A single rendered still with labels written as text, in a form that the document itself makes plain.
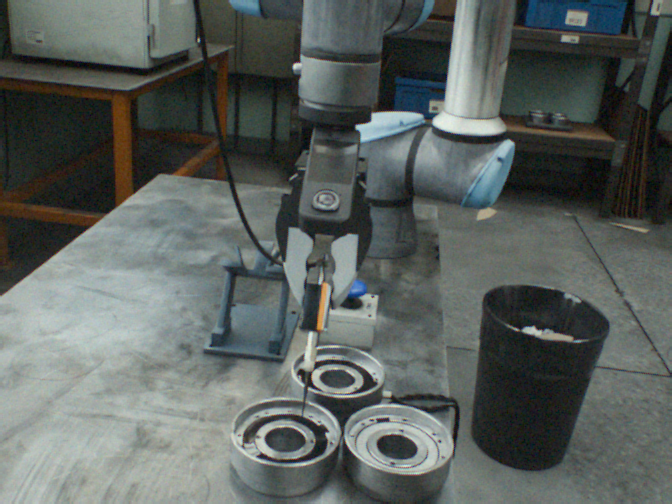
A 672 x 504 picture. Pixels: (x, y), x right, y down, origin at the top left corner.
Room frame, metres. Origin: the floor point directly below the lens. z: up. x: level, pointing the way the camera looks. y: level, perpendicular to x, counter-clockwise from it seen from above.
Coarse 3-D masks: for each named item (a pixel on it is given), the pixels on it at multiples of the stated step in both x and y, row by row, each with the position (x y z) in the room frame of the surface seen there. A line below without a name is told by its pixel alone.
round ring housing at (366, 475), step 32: (352, 416) 0.59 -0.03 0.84; (384, 416) 0.61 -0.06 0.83; (416, 416) 0.61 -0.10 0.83; (352, 448) 0.54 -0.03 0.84; (384, 448) 0.58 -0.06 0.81; (416, 448) 0.57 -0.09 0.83; (448, 448) 0.56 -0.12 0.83; (352, 480) 0.54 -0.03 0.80; (384, 480) 0.51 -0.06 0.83; (416, 480) 0.51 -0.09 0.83
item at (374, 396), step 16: (304, 352) 0.70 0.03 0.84; (320, 352) 0.71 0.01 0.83; (336, 352) 0.72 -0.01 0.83; (352, 352) 0.72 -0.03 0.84; (304, 368) 0.69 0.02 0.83; (320, 368) 0.69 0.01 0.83; (336, 368) 0.69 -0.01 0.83; (368, 368) 0.70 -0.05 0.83; (320, 384) 0.66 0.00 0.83; (336, 384) 0.69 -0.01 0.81; (352, 384) 0.68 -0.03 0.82; (384, 384) 0.66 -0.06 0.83; (320, 400) 0.62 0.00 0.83; (336, 400) 0.62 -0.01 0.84; (352, 400) 0.62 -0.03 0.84; (368, 400) 0.63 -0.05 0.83; (336, 416) 0.62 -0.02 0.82
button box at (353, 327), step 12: (360, 300) 0.83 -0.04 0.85; (372, 300) 0.84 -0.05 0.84; (336, 312) 0.80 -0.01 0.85; (348, 312) 0.80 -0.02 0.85; (360, 312) 0.80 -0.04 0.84; (372, 312) 0.81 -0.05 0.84; (336, 324) 0.79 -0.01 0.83; (348, 324) 0.79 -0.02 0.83; (360, 324) 0.79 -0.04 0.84; (372, 324) 0.79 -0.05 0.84; (324, 336) 0.79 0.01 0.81; (336, 336) 0.79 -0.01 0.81; (348, 336) 0.79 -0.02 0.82; (360, 336) 0.79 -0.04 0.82; (372, 336) 0.79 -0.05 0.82; (360, 348) 0.79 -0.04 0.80
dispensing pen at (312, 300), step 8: (320, 256) 0.68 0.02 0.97; (320, 264) 0.67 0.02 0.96; (328, 264) 0.67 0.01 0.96; (320, 272) 0.67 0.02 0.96; (320, 280) 0.67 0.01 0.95; (312, 288) 0.65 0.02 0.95; (320, 288) 0.65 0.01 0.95; (312, 296) 0.64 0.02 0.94; (320, 296) 0.64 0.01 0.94; (304, 304) 0.64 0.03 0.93; (312, 304) 0.64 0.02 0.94; (304, 312) 0.63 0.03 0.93; (312, 312) 0.63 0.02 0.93; (304, 320) 0.63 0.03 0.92; (312, 320) 0.63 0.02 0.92; (304, 328) 0.62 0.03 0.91; (312, 328) 0.62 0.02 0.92; (312, 336) 0.63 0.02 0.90; (312, 344) 0.63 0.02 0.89; (312, 352) 0.62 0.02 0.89; (312, 360) 0.62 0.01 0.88; (312, 368) 0.62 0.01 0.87; (304, 384) 0.61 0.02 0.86; (304, 392) 0.60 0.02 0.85; (304, 400) 0.60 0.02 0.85; (304, 408) 0.60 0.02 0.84
